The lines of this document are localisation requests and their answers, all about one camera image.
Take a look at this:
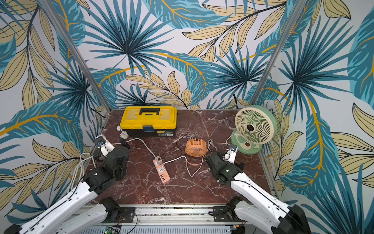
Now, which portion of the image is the white power strip cord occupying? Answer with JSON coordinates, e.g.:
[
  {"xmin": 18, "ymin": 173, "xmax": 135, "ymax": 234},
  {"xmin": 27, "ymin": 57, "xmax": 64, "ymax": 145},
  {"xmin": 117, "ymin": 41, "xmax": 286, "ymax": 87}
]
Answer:
[{"xmin": 67, "ymin": 137, "xmax": 158, "ymax": 194}]

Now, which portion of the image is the green cream desk fan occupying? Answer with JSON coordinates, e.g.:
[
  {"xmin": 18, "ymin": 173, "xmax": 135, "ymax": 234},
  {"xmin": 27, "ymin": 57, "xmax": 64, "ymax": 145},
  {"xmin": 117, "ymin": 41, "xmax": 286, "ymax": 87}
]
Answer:
[{"xmin": 230, "ymin": 105, "xmax": 278, "ymax": 155}]

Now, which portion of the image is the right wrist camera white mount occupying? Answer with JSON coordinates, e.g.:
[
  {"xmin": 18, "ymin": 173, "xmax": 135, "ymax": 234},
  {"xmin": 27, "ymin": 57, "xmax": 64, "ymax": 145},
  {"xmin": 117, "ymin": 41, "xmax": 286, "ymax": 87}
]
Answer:
[{"xmin": 224, "ymin": 144, "xmax": 238, "ymax": 164}]

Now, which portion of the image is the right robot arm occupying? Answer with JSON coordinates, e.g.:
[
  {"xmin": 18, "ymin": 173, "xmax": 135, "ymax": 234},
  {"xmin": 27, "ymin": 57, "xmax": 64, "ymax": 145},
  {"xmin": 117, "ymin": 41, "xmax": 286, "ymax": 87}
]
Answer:
[{"xmin": 205, "ymin": 152, "xmax": 311, "ymax": 234}]

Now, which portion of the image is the white wall plug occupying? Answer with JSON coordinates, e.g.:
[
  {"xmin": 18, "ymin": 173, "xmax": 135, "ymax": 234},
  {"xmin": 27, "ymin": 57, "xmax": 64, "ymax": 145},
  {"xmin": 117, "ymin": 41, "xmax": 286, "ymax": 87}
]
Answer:
[{"xmin": 116, "ymin": 125, "xmax": 129, "ymax": 139}]

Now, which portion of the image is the small orange desk fan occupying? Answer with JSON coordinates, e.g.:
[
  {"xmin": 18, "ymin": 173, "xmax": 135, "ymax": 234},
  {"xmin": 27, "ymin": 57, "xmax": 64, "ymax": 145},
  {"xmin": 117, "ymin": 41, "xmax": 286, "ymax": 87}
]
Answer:
[{"xmin": 185, "ymin": 138, "xmax": 207, "ymax": 166}]

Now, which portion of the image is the pink power strip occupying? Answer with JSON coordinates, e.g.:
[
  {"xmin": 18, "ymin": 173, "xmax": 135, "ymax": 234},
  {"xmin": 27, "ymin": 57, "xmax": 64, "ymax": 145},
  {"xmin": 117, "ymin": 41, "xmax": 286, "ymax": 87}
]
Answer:
[{"xmin": 153, "ymin": 160, "xmax": 170, "ymax": 184}]

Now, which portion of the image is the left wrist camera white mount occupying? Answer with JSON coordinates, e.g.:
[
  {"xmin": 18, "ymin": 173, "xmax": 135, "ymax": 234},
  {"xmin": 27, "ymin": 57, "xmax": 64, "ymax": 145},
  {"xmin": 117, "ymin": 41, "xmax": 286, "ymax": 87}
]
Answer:
[{"xmin": 91, "ymin": 134, "xmax": 115, "ymax": 158}]

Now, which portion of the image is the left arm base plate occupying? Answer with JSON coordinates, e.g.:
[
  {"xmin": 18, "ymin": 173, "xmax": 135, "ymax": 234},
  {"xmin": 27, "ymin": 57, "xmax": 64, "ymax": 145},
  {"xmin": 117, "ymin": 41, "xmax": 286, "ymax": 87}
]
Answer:
[{"xmin": 102, "ymin": 207, "xmax": 136, "ymax": 223}]

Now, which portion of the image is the white fan cable with plug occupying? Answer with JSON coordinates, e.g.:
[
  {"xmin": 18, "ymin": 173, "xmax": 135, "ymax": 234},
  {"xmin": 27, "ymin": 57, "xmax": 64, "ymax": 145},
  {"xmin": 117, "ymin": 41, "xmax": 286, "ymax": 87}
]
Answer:
[{"xmin": 162, "ymin": 134, "xmax": 237, "ymax": 178}]

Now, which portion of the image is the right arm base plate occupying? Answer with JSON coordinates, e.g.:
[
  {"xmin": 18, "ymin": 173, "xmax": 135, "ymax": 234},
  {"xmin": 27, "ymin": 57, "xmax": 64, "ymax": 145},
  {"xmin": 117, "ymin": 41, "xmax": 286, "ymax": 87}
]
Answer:
[{"xmin": 208, "ymin": 206, "xmax": 242, "ymax": 223}]

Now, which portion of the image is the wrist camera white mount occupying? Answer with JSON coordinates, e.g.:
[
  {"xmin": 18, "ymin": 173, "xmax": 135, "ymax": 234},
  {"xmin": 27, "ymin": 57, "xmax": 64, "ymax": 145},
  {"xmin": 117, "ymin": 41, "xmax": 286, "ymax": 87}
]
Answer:
[
  {"xmin": 91, "ymin": 134, "xmax": 115, "ymax": 158},
  {"xmin": 224, "ymin": 144, "xmax": 238, "ymax": 164}
]

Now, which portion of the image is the yellow black toolbox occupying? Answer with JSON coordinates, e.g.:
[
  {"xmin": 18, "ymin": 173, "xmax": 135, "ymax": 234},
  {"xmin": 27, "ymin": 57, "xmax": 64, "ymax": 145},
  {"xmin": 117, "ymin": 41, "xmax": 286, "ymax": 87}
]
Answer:
[{"xmin": 119, "ymin": 106, "xmax": 177, "ymax": 138}]

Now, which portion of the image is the aluminium front rail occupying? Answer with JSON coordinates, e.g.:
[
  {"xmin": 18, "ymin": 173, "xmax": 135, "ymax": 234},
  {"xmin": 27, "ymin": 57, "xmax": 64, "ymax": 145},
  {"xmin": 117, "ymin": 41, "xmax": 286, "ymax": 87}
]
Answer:
[{"xmin": 55, "ymin": 204, "xmax": 299, "ymax": 234}]

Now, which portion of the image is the black USB cable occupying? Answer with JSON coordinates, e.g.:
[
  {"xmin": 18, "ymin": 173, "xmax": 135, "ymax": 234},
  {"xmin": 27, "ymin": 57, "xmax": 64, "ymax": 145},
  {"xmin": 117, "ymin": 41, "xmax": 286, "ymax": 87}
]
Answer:
[{"xmin": 162, "ymin": 134, "xmax": 193, "ymax": 160}]

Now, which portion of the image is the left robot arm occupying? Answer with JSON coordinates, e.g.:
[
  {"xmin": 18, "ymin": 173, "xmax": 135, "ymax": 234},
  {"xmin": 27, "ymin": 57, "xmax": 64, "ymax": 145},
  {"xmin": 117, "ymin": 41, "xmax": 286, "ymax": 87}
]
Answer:
[{"xmin": 5, "ymin": 146, "xmax": 129, "ymax": 234}]

